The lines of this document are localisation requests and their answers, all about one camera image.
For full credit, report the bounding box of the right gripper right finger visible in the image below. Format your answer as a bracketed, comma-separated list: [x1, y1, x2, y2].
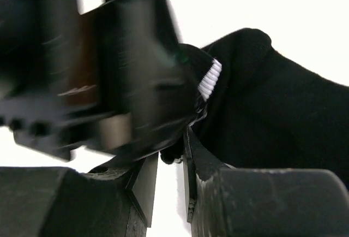
[183, 128, 348, 236]

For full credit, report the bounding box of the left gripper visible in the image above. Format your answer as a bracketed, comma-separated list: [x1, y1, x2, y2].
[1, 0, 199, 162]

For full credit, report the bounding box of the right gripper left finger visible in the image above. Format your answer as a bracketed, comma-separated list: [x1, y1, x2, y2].
[1, 155, 158, 236]

